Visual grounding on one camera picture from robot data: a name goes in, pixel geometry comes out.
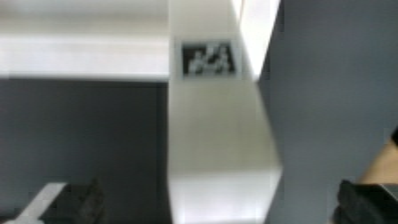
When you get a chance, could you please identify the white U-shaped fence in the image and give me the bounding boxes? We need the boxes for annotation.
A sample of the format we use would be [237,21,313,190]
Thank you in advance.
[0,0,283,83]

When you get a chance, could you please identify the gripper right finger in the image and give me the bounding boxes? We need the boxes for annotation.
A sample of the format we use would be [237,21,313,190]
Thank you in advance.
[333,180,398,224]

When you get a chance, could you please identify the white desk leg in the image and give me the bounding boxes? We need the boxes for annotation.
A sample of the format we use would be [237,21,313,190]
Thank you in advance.
[168,0,283,224]

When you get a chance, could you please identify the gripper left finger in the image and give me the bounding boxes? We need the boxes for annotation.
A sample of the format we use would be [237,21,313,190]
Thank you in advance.
[11,180,105,224]

